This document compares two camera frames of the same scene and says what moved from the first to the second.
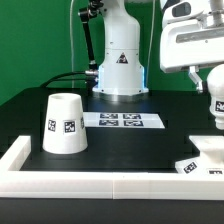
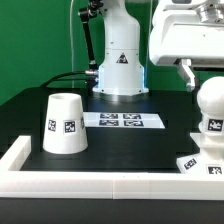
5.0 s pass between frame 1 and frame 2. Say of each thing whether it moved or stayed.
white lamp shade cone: stayed
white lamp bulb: moved
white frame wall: stayed
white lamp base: stayed
